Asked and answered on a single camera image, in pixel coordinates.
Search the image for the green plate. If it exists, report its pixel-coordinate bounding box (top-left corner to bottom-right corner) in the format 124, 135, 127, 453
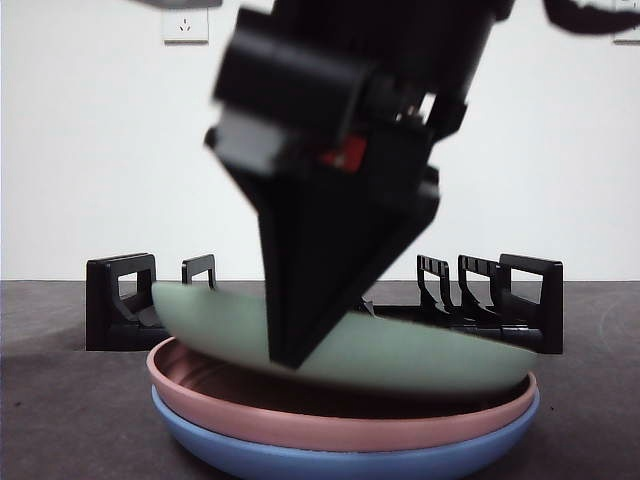
151, 279, 536, 399

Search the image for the pink plate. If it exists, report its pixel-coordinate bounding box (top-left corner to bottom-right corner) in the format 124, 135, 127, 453
145, 335, 539, 454

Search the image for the blue plate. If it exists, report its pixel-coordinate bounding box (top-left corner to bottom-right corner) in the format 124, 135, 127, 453
150, 384, 543, 480

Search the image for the black plastic dish rack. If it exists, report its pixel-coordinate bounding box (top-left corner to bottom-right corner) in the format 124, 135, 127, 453
84, 252, 566, 357

